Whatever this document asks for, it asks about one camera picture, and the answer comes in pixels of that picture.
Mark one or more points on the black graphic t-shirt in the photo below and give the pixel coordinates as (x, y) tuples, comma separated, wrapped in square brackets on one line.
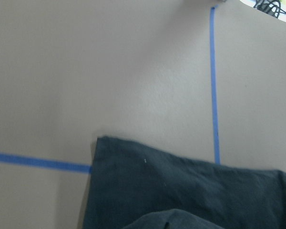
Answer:
[(134, 186)]

